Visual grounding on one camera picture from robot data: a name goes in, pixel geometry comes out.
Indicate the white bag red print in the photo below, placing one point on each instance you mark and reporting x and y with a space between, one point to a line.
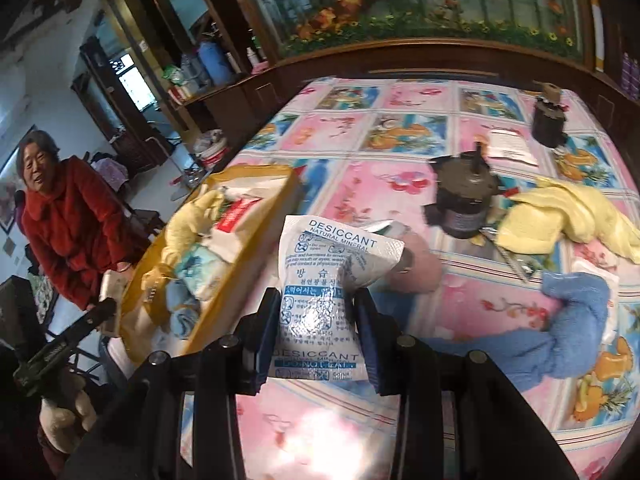
235 225

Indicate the white paper packet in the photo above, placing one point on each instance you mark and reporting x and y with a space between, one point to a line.
512 147

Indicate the silver foil packet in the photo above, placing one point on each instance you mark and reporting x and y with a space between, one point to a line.
515 257

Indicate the wooden cabinet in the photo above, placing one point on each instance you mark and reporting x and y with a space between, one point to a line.
250 95

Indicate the yellow towel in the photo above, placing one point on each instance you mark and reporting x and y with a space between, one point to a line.
570 215

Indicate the white foam box yellow tape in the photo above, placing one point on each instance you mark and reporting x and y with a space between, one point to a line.
235 300

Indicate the large blue towel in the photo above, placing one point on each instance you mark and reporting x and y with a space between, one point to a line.
565 325

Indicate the small white bottle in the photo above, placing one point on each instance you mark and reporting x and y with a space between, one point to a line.
251 57

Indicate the large black motor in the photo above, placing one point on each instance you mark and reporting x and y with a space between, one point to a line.
460 200

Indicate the clear blue bottle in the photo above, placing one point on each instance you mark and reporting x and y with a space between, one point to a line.
190 70

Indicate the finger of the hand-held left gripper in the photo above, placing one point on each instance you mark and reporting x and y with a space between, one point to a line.
102 312

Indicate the pink round fluffy pad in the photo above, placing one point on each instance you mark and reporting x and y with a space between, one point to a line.
425 265

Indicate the cream fluffy cloth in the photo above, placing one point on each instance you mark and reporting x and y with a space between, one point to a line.
190 220

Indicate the teal white tissue pack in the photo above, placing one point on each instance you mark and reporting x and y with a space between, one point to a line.
200 270

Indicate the green white bag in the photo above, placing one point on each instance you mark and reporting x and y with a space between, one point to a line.
175 75

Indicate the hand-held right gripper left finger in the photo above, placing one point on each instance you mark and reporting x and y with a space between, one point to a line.
210 385

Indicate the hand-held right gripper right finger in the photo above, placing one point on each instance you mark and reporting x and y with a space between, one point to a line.
395 360

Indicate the pink printed tablecloth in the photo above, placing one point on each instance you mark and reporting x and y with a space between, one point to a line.
350 185

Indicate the purple bottle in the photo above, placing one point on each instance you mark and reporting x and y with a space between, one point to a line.
625 75
635 80

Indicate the blue thermos flask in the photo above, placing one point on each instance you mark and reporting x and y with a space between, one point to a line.
215 62

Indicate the small black motor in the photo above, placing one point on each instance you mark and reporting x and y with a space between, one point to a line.
549 117

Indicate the person's left hand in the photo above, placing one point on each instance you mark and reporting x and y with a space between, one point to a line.
65 415

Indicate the white red bucket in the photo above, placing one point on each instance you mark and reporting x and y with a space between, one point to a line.
212 152

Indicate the white blue desiccant packet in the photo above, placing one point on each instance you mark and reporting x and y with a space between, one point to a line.
330 280

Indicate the small blue towel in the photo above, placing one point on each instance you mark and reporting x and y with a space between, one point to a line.
182 310

